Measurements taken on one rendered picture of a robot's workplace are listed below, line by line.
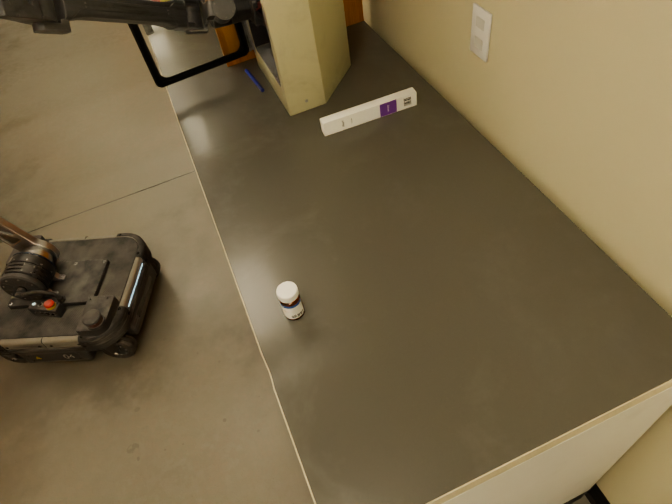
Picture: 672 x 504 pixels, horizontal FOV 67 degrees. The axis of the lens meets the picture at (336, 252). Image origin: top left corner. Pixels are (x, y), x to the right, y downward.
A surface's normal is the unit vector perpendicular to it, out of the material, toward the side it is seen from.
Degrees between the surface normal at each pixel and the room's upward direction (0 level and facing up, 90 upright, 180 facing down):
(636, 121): 90
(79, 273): 0
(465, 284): 0
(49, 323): 0
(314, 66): 90
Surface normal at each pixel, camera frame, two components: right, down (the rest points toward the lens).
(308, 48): 0.38, 0.68
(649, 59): -0.92, 0.37
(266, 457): -0.13, -0.62
